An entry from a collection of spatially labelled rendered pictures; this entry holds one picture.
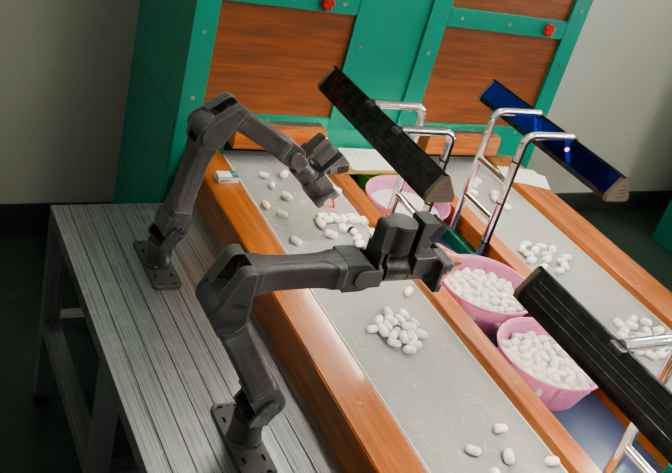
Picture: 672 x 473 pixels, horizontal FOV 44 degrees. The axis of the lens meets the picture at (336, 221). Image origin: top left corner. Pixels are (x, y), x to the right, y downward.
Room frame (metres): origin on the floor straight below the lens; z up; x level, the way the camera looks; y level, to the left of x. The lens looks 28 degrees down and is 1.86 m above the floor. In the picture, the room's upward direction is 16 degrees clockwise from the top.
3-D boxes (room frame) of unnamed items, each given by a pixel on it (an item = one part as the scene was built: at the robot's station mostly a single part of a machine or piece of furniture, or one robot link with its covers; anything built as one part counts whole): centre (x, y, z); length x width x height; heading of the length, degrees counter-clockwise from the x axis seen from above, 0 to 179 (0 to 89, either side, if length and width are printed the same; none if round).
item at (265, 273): (1.22, 0.05, 1.05); 0.30 x 0.09 x 0.12; 124
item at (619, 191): (2.29, -0.52, 1.08); 0.62 x 0.08 x 0.07; 33
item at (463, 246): (2.25, -0.45, 0.90); 0.20 x 0.19 x 0.45; 33
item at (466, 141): (2.70, -0.33, 0.83); 0.30 x 0.06 x 0.07; 123
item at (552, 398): (1.68, -0.58, 0.72); 0.27 x 0.27 x 0.10
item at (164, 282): (1.71, 0.40, 0.71); 0.20 x 0.07 x 0.08; 34
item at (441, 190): (1.99, -0.05, 1.08); 0.62 x 0.08 x 0.07; 33
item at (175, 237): (1.72, 0.39, 0.77); 0.09 x 0.06 x 0.06; 40
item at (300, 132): (2.33, 0.24, 0.83); 0.30 x 0.06 x 0.07; 123
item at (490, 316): (1.91, -0.43, 0.72); 0.27 x 0.27 x 0.10
